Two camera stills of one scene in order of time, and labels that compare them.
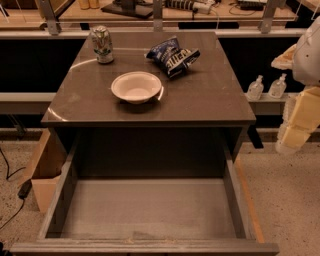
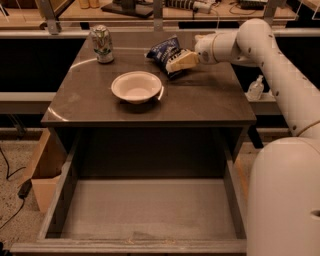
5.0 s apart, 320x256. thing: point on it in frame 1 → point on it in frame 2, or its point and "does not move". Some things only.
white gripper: x=309 y=61 → x=204 y=51
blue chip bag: x=175 y=59 does not move
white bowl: x=136 y=87 does not move
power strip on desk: x=199 y=6 does not move
